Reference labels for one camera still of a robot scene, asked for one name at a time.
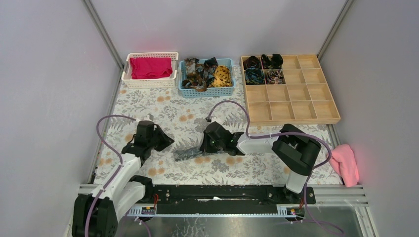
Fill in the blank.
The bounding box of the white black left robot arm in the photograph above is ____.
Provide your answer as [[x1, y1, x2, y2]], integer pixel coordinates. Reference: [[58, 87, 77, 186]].
[[72, 120, 174, 237]]

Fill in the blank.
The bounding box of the grey leaf pattern tie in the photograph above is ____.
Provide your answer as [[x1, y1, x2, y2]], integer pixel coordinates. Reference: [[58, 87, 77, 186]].
[[173, 147, 204, 162]]

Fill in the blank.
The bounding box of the floral tablecloth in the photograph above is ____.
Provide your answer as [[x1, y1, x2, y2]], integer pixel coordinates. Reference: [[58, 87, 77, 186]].
[[95, 67, 343, 186]]

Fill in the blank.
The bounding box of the magenta cloth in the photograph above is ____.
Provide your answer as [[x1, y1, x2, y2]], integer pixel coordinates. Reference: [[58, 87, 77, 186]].
[[129, 57, 173, 79]]

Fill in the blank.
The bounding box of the orange floral tie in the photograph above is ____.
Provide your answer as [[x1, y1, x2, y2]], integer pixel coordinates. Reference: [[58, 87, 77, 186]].
[[182, 58, 209, 92]]

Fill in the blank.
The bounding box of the rolled black tie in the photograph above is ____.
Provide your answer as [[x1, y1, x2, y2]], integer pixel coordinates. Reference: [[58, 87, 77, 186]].
[[261, 54, 284, 69]]

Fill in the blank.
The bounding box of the dark navy red tie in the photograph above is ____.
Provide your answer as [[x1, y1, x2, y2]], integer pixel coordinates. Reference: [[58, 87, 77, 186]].
[[196, 57, 218, 87]]

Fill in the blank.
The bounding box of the light blue plastic basket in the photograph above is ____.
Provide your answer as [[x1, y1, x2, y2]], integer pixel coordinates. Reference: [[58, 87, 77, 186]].
[[177, 58, 237, 98]]

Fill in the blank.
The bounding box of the rolled dark red tie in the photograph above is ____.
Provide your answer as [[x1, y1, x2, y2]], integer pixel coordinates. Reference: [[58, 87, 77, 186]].
[[243, 56, 261, 70]]

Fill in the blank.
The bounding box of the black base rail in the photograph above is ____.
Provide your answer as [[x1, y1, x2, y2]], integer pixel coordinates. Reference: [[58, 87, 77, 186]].
[[137, 185, 316, 215]]

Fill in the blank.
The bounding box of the rolled multicolour tie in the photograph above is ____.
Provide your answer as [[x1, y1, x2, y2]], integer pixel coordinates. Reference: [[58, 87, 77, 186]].
[[265, 69, 285, 84]]

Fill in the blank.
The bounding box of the pink cloth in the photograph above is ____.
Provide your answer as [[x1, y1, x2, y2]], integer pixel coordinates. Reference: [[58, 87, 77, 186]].
[[329, 144, 359, 187]]

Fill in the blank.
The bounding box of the rolled navy blue tie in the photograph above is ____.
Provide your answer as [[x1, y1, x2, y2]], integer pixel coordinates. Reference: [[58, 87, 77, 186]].
[[245, 68, 265, 85]]

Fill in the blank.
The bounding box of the white plastic basket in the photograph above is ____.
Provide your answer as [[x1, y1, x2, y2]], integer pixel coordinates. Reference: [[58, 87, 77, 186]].
[[121, 52, 179, 89]]

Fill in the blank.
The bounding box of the yellow patterned tie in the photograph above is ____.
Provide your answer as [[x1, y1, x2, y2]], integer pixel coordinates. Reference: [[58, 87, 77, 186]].
[[210, 66, 233, 87]]

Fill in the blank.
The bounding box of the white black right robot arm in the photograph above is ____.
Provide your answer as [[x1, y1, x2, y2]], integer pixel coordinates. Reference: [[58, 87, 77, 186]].
[[200, 122, 322, 203]]

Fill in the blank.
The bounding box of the wooden compartment tray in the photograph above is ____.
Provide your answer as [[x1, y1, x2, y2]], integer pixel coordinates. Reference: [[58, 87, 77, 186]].
[[240, 55, 341, 126]]

